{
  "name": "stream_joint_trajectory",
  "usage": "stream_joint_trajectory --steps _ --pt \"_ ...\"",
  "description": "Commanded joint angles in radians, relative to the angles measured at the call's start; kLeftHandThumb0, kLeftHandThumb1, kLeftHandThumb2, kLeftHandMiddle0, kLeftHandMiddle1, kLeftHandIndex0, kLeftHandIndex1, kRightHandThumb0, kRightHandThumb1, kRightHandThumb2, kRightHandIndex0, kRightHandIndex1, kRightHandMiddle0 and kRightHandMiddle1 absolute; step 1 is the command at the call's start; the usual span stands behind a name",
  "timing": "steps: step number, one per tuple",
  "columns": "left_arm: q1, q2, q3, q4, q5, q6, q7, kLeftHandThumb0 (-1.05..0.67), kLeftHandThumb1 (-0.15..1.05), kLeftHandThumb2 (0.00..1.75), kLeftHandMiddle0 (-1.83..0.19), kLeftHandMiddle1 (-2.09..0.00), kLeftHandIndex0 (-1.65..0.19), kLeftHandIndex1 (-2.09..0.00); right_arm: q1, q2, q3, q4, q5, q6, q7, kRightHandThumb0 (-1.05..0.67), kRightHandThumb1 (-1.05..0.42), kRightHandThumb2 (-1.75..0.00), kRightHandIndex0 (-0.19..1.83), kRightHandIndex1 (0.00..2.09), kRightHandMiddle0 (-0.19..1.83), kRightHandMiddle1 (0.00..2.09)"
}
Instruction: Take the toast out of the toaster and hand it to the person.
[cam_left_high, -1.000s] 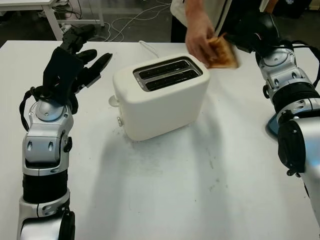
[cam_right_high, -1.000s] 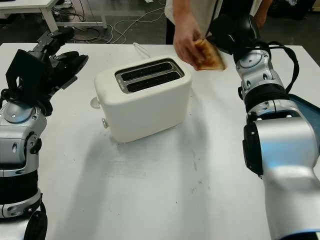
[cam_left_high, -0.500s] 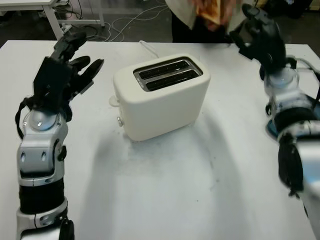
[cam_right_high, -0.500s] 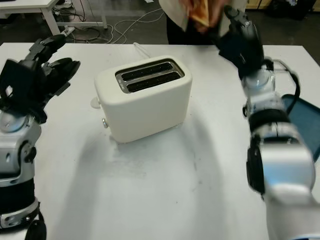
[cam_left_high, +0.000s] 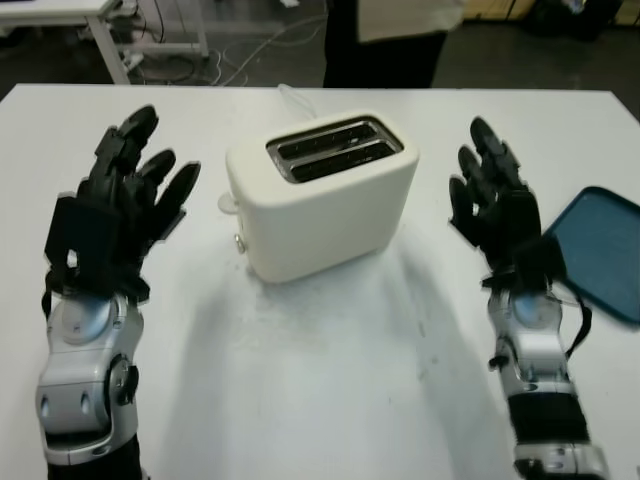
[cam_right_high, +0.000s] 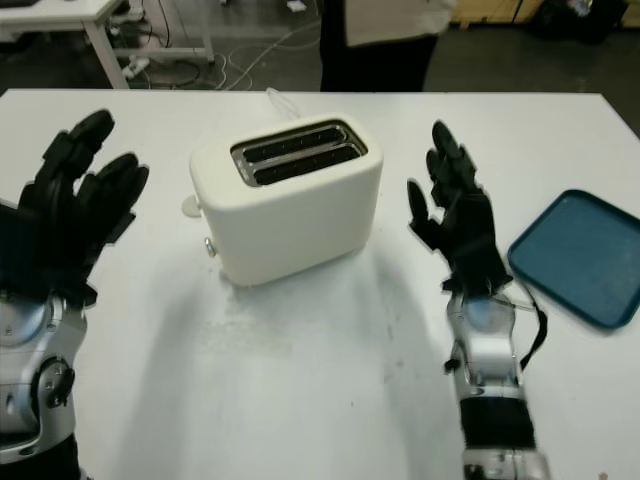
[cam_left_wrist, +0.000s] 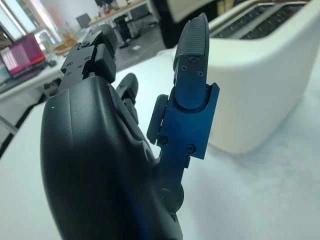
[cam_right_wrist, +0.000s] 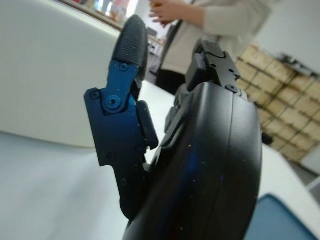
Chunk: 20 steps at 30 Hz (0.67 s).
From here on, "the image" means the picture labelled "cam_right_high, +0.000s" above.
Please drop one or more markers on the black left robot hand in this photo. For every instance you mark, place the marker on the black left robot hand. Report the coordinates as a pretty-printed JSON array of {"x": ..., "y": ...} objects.
[{"x": 55, "y": 225}]

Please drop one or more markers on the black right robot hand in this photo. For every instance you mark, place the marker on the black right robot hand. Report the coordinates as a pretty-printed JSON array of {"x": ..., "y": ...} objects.
[{"x": 470, "y": 235}]

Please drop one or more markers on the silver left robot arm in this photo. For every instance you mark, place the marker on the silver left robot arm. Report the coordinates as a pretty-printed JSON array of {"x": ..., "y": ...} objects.
[{"x": 25, "y": 360}]

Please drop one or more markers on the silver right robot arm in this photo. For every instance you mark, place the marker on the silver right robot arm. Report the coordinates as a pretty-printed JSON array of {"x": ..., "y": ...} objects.
[{"x": 490, "y": 360}]

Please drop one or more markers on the white two-slot toaster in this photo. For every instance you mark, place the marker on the white two-slot toaster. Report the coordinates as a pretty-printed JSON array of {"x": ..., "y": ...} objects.
[{"x": 295, "y": 220}]

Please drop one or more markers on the person in black trousers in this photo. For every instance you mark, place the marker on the person in black trousers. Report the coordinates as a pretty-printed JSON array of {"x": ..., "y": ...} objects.
[{"x": 375, "y": 60}]

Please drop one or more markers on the blue plastic tray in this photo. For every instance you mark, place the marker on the blue plastic tray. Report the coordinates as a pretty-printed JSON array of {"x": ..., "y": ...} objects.
[{"x": 580, "y": 260}]

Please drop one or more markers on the white power strip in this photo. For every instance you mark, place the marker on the white power strip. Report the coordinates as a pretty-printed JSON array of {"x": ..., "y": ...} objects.
[{"x": 135, "y": 67}]

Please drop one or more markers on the white desk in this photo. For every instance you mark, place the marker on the white desk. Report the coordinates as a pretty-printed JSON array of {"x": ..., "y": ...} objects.
[{"x": 90, "y": 10}]

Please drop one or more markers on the wooden crate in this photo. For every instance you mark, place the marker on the wooden crate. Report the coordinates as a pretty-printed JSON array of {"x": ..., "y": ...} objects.
[{"x": 490, "y": 10}]

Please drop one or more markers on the black bag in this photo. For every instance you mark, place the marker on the black bag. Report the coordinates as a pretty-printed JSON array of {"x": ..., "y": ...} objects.
[{"x": 580, "y": 17}]

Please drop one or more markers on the white paper sheet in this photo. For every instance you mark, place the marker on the white paper sheet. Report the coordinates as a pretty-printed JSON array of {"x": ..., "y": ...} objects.
[{"x": 296, "y": 5}]

